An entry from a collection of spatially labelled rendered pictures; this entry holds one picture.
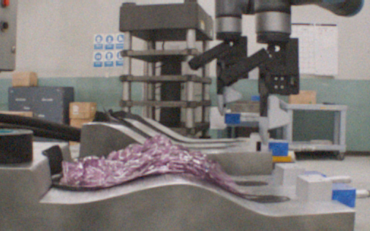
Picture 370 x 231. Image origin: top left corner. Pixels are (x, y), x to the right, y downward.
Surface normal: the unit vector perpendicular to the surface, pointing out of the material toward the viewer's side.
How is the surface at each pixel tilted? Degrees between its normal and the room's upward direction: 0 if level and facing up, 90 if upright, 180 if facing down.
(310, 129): 90
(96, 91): 90
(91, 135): 90
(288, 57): 90
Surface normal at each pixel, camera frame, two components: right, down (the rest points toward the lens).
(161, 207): 0.08, 0.05
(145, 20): -0.22, 0.04
